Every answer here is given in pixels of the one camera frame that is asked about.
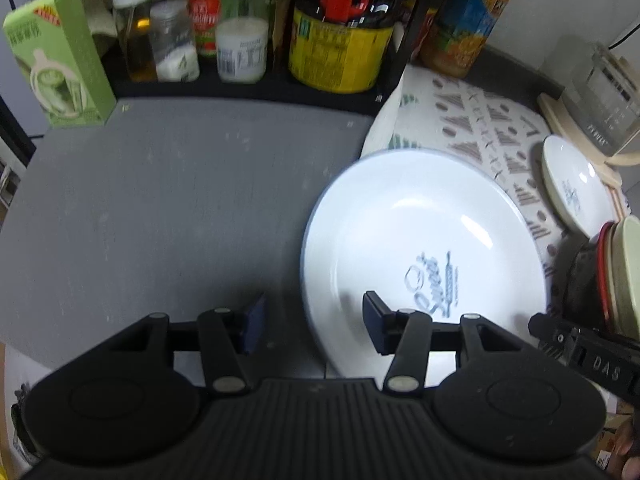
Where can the pale green bowl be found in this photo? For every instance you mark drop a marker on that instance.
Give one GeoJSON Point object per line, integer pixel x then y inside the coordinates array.
{"type": "Point", "coordinates": [627, 275]}

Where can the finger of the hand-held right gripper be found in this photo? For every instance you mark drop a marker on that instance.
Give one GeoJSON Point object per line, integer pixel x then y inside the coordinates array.
{"type": "Point", "coordinates": [550, 332]}

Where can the white cap powder bottle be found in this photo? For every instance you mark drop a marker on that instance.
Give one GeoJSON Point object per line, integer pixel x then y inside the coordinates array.
{"type": "Point", "coordinates": [242, 45]}

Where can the orange juice bottle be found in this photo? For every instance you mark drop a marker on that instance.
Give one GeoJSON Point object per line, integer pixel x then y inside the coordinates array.
{"type": "Point", "coordinates": [465, 25]}

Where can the glass electric kettle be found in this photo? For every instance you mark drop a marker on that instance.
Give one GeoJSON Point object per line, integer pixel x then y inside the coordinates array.
{"type": "Point", "coordinates": [607, 95]}

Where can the black metal shelf rack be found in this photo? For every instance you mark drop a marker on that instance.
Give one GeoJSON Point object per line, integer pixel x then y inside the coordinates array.
{"type": "Point", "coordinates": [250, 90]}

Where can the cream kettle base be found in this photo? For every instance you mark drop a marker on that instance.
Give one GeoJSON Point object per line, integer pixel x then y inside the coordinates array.
{"type": "Point", "coordinates": [555, 115]}

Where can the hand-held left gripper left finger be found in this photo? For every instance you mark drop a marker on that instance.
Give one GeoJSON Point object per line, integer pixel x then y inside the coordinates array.
{"type": "Point", "coordinates": [253, 322]}

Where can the patterned fringed table mat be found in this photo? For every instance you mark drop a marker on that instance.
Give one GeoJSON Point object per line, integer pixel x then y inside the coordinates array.
{"type": "Point", "coordinates": [475, 120]}

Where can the small white printed deep plate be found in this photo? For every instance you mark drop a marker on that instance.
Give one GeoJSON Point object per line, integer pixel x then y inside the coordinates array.
{"type": "Point", "coordinates": [575, 185]}

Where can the green carton box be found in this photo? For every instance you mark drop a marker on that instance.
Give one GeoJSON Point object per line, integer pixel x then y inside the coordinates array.
{"type": "Point", "coordinates": [60, 60]}

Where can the small clear glass jar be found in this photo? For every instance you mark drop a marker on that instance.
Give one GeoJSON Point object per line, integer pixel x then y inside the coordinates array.
{"type": "Point", "coordinates": [175, 40]}

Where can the large white printed deep plate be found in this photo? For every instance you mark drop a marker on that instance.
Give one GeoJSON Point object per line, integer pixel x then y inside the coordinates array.
{"type": "Point", "coordinates": [415, 240]}

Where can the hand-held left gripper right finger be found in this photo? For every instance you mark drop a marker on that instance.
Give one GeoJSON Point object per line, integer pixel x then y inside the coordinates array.
{"type": "Point", "coordinates": [375, 322]}

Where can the crumpled beige paper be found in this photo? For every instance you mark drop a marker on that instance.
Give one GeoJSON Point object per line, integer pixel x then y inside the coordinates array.
{"type": "Point", "coordinates": [100, 20]}

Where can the red and black bowl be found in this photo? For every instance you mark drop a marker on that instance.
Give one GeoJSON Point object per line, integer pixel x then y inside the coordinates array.
{"type": "Point", "coordinates": [585, 280]}

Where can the red drink can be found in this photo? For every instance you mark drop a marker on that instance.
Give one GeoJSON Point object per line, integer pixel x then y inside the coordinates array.
{"type": "Point", "coordinates": [425, 30]}

